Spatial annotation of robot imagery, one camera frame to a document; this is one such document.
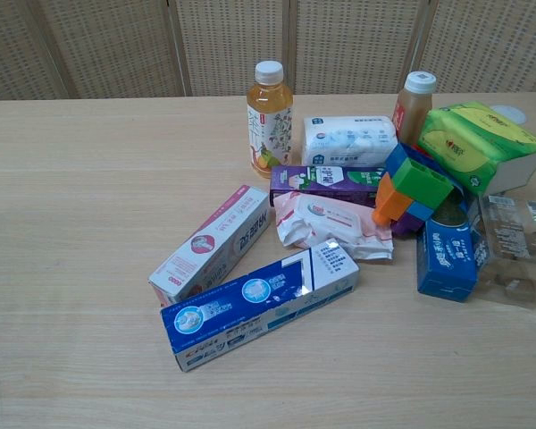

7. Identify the pink white toothpaste box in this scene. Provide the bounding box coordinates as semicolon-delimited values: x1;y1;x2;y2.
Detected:
147;184;272;307

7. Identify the purple toothpaste box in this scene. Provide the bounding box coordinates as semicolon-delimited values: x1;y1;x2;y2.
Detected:
269;164;388;207

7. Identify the blue white toothpaste box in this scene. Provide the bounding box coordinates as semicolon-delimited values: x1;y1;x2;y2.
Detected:
159;244;361;374

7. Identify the pink wet wipes pack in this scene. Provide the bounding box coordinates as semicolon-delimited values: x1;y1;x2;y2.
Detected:
272;190;395;263

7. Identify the yellow tea bottle white cap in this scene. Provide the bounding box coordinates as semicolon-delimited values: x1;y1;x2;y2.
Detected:
246;60;295;180

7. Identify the white tissue pack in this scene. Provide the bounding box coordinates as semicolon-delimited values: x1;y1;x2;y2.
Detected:
300;114;399;167

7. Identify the colourful building block toy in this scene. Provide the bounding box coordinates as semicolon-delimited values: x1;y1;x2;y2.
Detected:
371;142;468;237

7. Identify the brown juice bottle white cap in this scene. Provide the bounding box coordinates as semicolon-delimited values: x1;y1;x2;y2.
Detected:
391;71;438;145

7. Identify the blue carton box white text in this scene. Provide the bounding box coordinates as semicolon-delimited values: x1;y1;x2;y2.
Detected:
415;209;480;304

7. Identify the beige folding screen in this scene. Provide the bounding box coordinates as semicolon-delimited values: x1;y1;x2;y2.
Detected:
0;0;536;103

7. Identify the green tissue pack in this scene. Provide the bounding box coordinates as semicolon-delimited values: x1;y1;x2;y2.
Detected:
417;100;536;197

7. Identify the clear plastic snack package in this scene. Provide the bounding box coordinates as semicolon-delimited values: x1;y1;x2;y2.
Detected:
471;194;536;307

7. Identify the white round lid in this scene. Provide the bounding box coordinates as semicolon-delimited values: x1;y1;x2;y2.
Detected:
490;105;529;126

